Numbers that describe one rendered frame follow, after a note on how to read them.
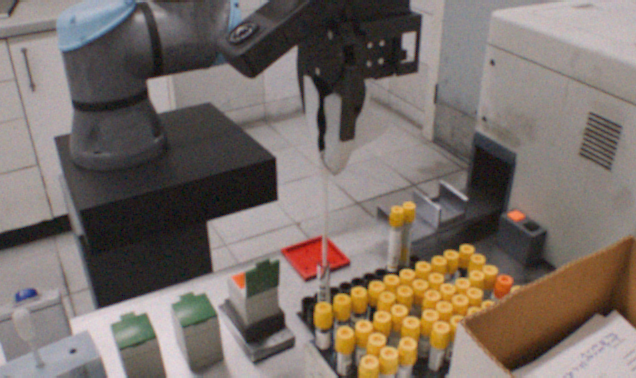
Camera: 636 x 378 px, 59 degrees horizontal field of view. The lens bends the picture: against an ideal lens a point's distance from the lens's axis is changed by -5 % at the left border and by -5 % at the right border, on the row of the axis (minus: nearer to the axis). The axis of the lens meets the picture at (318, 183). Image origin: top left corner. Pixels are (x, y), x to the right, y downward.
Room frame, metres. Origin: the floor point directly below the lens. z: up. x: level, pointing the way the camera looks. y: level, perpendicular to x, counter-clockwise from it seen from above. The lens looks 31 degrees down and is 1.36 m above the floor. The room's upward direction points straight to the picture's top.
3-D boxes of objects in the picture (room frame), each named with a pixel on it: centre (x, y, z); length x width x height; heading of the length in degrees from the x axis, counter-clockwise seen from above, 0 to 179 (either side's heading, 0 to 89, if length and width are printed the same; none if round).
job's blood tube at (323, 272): (0.47, -0.01, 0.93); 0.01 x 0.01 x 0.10; 30
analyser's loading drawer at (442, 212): (0.67, -0.18, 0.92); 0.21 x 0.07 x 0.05; 119
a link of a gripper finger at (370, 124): (0.47, -0.04, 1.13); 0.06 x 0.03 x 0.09; 120
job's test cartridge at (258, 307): (0.48, 0.07, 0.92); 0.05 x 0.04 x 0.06; 32
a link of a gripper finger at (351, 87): (0.46, -0.02, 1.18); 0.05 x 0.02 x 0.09; 30
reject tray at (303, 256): (0.61, 0.00, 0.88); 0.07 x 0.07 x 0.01; 29
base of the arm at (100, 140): (0.80, 0.31, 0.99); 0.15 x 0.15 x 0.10
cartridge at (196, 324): (0.45, 0.13, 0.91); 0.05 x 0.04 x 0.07; 29
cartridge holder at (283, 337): (0.48, 0.07, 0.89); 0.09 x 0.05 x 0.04; 32
